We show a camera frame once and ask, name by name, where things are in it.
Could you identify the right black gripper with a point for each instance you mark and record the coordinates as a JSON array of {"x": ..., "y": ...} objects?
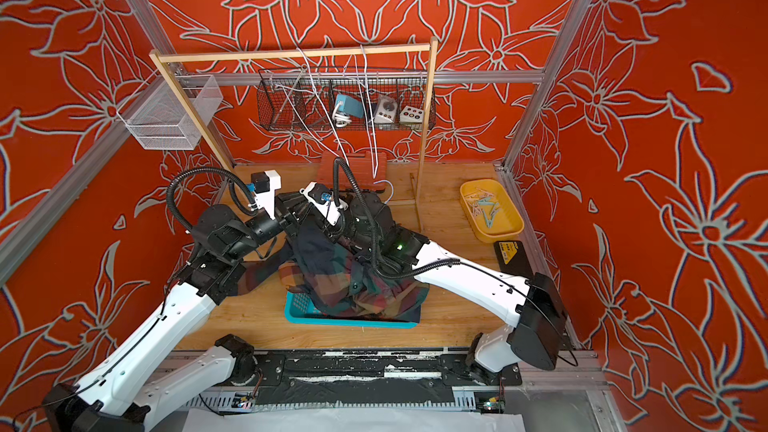
[{"x": 332, "y": 233}]

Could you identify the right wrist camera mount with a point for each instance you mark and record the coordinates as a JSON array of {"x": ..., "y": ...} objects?
[{"x": 324, "y": 203}]

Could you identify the black wire basket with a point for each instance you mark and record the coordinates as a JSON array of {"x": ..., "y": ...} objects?
[{"x": 327, "y": 100}]

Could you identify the clothespins in yellow tray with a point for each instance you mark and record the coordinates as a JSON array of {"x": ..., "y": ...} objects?
[{"x": 484, "y": 206}]

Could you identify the white wire basket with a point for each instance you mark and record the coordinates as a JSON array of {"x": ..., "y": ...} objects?
[{"x": 160, "y": 122}]

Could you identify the dark plaid shirt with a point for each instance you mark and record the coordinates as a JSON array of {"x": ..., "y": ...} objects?
[{"x": 335, "y": 281}]

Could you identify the white button box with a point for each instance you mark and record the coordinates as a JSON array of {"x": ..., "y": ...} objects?
[{"x": 411, "y": 116}]

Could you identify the yellow plastic tray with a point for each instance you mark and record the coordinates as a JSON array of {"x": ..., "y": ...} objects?
[{"x": 508, "y": 224}]

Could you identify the teal plastic basket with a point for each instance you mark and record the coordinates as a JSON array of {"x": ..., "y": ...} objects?
[{"x": 299, "y": 309}]

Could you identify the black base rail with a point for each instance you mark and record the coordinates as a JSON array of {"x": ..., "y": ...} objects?
[{"x": 373, "y": 377}]

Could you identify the red tool case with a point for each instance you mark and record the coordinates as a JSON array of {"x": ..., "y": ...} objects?
[{"x": 360, "y": 165}]

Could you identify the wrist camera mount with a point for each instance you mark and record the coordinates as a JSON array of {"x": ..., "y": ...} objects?
[
  {"x": 264, "y": 186},
  {"x": 324, "y": 203}
]

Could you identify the white switch box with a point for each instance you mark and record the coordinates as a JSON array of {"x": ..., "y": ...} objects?
[{"x": 385, "y": 111}]

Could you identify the wooden clothes rack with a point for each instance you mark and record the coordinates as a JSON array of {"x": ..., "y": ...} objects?
[{"x": 163, "y": 62}]

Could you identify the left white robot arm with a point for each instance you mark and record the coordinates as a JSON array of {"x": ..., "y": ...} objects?
[{"x": 118, "y": 394}]

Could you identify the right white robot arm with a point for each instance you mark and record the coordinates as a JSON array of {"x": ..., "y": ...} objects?
[{"x": 531, "y": 308}]

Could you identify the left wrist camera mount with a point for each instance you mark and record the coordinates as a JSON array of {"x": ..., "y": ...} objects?
[{"x": 264, "y": 186}]

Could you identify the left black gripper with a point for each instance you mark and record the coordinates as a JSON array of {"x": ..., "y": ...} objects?
[{"x": 287, "y": 218}]

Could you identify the teal box with cable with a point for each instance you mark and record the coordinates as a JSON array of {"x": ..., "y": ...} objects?
[{"x": 346, "y": 109}]

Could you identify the black box with label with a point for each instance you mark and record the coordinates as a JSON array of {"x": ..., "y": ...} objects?
[{"x": 512, "y": 258}]

